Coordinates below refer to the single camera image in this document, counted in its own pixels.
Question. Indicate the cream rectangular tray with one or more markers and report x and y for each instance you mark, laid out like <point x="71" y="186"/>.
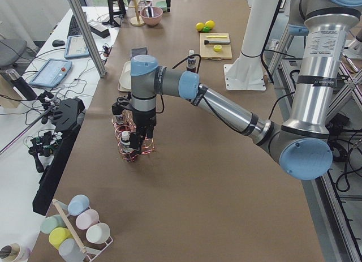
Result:
<point x="124" y="84"/>

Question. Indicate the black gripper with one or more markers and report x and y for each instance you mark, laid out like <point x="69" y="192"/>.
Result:
<point x="145" y="119"/>

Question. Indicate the half lemon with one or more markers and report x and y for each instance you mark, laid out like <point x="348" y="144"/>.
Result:
<point x="217" y="48"/>

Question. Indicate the mint green bowl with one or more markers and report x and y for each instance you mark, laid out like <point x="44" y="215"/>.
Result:
<point x="162" y="5"/>

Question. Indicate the tea bottle white cap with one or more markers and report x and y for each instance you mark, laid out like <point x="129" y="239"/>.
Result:
<point x="191" y="61"/>

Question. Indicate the mint green cup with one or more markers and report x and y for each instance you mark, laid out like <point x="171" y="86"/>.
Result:
<point x="50" y="223"/>

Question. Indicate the grey folded cloth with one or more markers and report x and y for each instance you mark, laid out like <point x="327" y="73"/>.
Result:
<point x="138" y="51"/>

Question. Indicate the steel muddler black tip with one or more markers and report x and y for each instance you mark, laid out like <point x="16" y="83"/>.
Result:
<point x="216" y="42"/>

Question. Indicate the whole yellow lemon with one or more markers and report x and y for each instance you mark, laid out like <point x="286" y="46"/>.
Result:
<point x="199" y="26"/>

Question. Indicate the aluminium frame post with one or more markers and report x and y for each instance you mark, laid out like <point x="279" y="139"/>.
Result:
<point x="87" y="35"/>

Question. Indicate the wooden cutting board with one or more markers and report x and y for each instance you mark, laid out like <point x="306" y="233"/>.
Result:
<point x="207" y="52"/>

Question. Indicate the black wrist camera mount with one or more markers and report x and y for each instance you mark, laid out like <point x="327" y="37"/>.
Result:
<point x="122" y="103"/>

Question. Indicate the blue teach pendant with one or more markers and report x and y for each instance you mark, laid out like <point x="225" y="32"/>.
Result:
<point x="51" y="73"/>

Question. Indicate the black thermos bottle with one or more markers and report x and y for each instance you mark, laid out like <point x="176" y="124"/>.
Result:
<point x="20" y="83"/>

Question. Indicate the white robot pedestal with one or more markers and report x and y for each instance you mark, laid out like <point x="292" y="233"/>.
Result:
<point x="246" y="72"/>

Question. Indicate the steel ice scoop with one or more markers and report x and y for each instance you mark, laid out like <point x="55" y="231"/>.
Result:
<point x="149" y="12"/>

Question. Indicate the grey cup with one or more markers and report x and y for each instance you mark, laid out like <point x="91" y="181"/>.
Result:
<point x="70" y="251"/>

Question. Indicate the copper wire bottle rack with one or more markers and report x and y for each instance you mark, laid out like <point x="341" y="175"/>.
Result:
<point x="131" y="127"/>

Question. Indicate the wooden mug tree stand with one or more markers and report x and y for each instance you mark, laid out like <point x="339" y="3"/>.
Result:
<point x="136" y="20"/>

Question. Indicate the yellow cup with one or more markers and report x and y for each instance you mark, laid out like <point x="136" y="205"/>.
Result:
<point x="58" y="235"/>

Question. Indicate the blue cup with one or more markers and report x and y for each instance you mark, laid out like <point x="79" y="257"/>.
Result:
<point x="78" y="205"/>

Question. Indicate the green lime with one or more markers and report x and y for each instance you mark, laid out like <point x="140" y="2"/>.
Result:
<point x="206" y="29"/>

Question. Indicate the pink cup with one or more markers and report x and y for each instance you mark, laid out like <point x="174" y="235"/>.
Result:
<point x="87" y="219"/>

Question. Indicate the pink ice bowl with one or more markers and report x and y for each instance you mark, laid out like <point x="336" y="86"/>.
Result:
<point x="158" y="12"/>

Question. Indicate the white wire cup rack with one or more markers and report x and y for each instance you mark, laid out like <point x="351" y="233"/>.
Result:
<point x="92" y="251"/>

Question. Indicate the white cup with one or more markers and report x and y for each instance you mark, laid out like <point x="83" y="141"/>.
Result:
<point x="98" y="233"/>

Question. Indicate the yellow plastic knife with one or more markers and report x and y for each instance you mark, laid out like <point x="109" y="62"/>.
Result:
<point x="217" y="36"/>

